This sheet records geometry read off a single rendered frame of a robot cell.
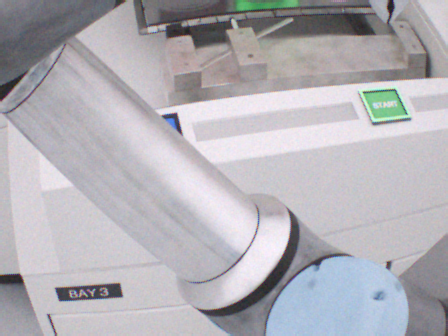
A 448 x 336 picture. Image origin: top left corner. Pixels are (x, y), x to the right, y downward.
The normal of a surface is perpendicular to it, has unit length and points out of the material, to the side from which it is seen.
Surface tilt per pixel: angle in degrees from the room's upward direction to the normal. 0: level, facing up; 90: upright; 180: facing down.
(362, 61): 0
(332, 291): 42
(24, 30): 88
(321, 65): 0
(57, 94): 70
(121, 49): 0
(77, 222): 90
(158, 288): 90
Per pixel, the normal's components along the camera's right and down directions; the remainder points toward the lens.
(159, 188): 0.48, 0.26
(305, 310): -0.65, -0.38
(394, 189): 0.21, 0.69
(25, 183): -0.01, -0.71
